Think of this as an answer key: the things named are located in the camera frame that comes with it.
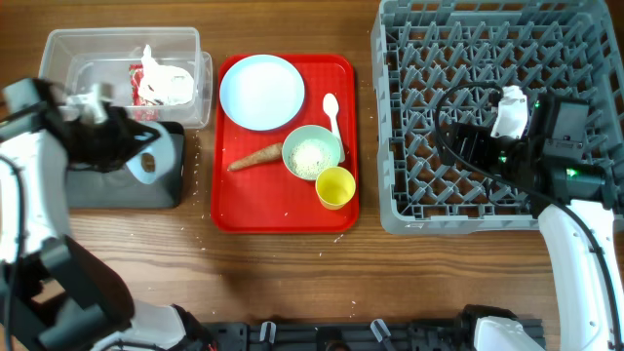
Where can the red serving tray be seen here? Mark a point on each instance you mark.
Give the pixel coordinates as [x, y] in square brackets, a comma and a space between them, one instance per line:
[268, 198]

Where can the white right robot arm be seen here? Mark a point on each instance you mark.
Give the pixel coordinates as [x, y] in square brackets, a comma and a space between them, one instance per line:
[572, 203]

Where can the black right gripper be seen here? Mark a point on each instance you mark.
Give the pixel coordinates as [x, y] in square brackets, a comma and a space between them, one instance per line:
[478, 136]

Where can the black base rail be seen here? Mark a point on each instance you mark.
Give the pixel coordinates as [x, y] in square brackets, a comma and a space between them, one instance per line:
[416, 335]

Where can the white plastic spoon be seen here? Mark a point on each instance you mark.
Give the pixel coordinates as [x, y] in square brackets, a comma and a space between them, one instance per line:
[331, 109]

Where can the black plastic tray bin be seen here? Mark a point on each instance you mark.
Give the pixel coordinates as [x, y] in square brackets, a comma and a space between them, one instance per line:
[121, 190]

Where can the small light blue bowl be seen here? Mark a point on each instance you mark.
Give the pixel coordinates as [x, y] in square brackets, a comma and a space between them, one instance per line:
[163, 152]

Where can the green bowl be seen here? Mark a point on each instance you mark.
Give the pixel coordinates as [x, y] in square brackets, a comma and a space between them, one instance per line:
[310, 132]

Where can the yellow plastic cup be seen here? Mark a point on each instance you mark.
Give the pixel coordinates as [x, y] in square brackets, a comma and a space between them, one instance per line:
[335, 187]

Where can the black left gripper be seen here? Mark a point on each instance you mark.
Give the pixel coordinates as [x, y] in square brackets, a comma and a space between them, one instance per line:
[129, 129]

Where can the brown sweet potato piece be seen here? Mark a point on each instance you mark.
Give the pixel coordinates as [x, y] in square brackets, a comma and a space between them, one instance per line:
[268, 154]

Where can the white crumpled plastic wrapper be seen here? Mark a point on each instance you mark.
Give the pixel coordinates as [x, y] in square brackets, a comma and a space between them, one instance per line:
[164, 84]

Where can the rice grains heap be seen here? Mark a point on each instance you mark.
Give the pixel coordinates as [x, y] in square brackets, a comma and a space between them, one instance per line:
[309, 158]

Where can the grey dishwasher rack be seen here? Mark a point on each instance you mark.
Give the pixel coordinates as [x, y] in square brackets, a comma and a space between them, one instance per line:
[420, 49]

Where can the red snack wrapper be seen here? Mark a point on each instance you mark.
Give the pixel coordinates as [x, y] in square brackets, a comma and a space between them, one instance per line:
[136, 88]

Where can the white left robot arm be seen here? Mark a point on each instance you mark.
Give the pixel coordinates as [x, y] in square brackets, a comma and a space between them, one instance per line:
[55, 294]

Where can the light blue plate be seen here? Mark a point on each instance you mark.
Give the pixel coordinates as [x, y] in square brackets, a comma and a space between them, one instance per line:
[261, 92]

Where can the clear plastic bin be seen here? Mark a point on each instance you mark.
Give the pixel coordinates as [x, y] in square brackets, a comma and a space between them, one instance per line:
[79, 58]

